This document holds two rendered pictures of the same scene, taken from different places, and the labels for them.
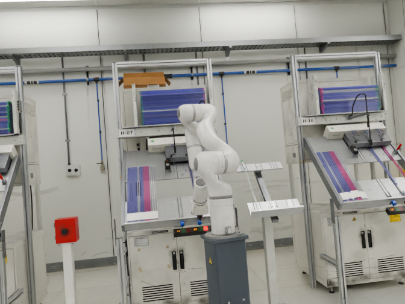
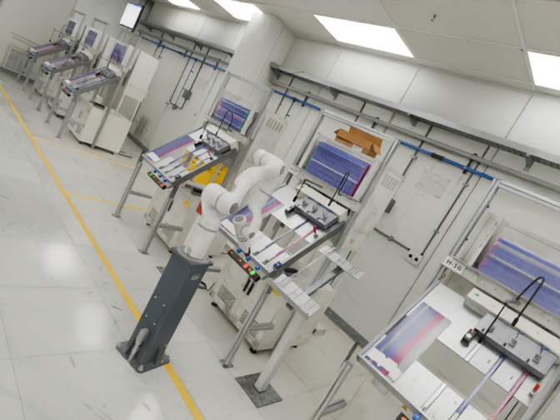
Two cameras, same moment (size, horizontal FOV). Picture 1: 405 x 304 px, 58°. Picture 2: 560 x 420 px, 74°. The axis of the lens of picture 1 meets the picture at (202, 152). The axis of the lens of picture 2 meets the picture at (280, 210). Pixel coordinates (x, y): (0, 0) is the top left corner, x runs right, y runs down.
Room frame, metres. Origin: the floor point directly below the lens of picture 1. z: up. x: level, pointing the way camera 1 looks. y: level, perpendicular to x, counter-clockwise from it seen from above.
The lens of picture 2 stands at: (0.72, -1.76, 1.49)
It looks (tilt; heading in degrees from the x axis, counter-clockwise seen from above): 9 degrees down; 47
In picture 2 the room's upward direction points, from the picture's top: 28 degrees clockwise
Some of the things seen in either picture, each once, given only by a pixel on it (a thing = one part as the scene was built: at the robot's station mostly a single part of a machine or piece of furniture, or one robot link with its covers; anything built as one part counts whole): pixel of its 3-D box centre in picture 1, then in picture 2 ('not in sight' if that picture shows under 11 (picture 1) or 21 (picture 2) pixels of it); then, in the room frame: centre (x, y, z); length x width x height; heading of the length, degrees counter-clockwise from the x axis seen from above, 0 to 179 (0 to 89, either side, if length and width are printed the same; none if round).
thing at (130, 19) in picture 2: not in sight; (133, 18); (2.22, 4.92, 2.10); 0.58 x 0.14 x 0.41; 97
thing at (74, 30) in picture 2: not in sight; (67, 57); (2.00, 7.81, 0.95); 1.37 x 0.82 x 1.90; 7
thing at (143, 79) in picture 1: (156, 79); (364, 142); (3.14, 0.35, 1.82); 0.68 x 0.30 x 0.20; 97
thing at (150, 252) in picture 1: (176, 260); (270, 295); (2.97, 0.28, 0.31); 0.70 x 0.65 x 0.62; 97
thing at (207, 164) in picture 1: (213, 174); (212, 206); (1.84, -0.04, 1.00); 0.19 x 0.12 x 0.24; 109
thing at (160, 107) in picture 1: (173, 107); (338, 168); (2.86, 0.20, 1.52); 0.51 x 0.13 x 0.27; 97
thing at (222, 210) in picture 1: (222, 216); (200, 241); (1.85, -0.07, 0.79); 0.19 x 0.19 x 0.18
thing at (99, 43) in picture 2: not in sight; (87, 71); (2.18, 6.37, 0.95); 1.37 x 0.82 x 1.90; 7
